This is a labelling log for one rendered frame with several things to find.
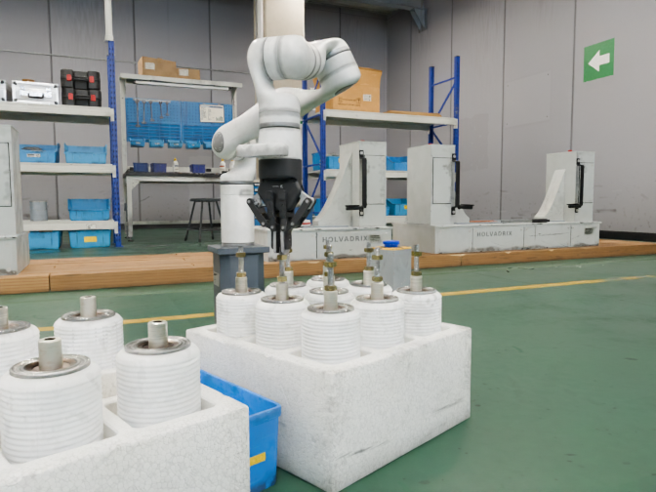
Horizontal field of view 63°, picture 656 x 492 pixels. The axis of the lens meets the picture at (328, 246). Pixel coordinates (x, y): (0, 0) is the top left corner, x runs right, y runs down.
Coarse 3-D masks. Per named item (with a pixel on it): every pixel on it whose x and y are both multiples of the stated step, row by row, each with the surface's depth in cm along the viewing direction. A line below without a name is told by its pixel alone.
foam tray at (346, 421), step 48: (192, 336) 101; (432, 336) 97; (240, 384) 92; (288, 384) 83; (336, 384) 77; (384, 384) 85; (432, 384) 95; (288, 432) 84; (336, 432) 77; (384, 432) 85; (432, 432) 96; (336, 480) 78
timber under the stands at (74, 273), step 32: (128, 256) 348; (160, 256) 347; (192, 256) 346; (448, 256) 348; (480, 256) 359; (512, 256) 370; (544, 256) 381; (576, 256) 394; (608, 256) 407; (0, 288) 249; (32, 288) 254; (64, 288) 260; (96, 288) 266
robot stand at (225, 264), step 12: (216, 252) 145; (228, 252) 144; (252, 252) 147; (264, 252) 148; (216, 264) 150; (228, 264) 146; (252, 264) 148; (216, 276) 150; (228, 276) 146; (252, 276) 148; (216, 288) 151; (264, 288) 152; (216, 300) 151; (216, 312) 152
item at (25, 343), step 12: (0, 336) 70; (12, 336) 71; (24, 336) 72; (36, 336) 74; (0, 348) 70; (12, 348) 71; (24, 348) 72; (36, 348) 74; (0, 360) 70; (12, 360) 71; (0, 372) 70
